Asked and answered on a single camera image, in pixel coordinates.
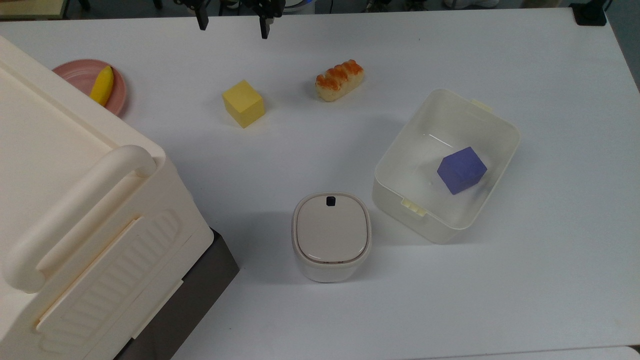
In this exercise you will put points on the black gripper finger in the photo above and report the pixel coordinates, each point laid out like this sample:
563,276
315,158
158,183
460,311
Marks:
202,21
264,29

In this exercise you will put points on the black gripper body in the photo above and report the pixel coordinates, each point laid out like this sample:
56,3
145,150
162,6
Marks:
270,6

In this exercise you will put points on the translucent white plastic box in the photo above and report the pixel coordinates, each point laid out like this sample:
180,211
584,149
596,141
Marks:
400,200

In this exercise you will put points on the dark brown base box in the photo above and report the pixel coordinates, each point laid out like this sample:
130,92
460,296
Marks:
200,290

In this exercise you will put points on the yellow cube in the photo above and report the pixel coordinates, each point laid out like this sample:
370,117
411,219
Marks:
243,105

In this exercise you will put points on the toy bread with orange topping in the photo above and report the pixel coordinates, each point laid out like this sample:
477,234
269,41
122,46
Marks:
339,82

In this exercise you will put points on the yellow toy banana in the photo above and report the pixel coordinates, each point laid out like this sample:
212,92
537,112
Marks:
102,86

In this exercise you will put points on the pink plate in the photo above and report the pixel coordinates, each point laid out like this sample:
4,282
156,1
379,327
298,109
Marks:
80,75

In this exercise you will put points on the small beige lidded bin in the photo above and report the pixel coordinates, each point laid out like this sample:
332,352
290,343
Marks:
331,235

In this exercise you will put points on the purple cube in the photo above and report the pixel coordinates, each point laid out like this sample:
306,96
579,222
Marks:
461,171

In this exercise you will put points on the black table clamp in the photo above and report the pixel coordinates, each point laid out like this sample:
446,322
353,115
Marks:
589,12

